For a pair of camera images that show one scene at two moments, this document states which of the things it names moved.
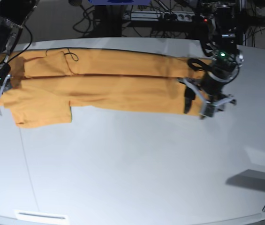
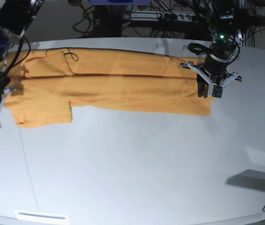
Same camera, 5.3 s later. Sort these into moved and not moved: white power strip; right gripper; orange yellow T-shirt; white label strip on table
Moved: right gripper
Not moved: white label strip on table; orange yellow T-shirt; white power strip
